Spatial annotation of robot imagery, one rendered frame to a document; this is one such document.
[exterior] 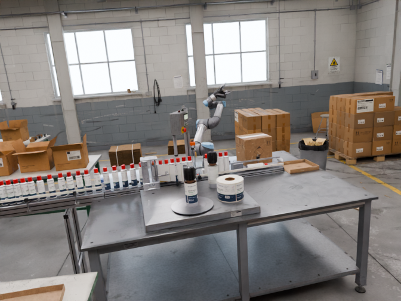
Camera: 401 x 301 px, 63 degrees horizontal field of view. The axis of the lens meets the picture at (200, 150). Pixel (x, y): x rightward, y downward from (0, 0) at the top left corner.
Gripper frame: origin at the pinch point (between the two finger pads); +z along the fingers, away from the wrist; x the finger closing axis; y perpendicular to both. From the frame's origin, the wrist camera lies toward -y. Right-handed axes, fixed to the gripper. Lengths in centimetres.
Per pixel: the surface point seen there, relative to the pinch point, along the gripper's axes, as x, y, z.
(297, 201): -18, -174, -25
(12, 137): -3, 247, -336
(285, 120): 235, 104, 69
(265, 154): 23, -90, -17
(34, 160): -57, 44, -233
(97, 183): -76, -84, -147
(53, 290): -125, -190, -155
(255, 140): 6, -82, -17
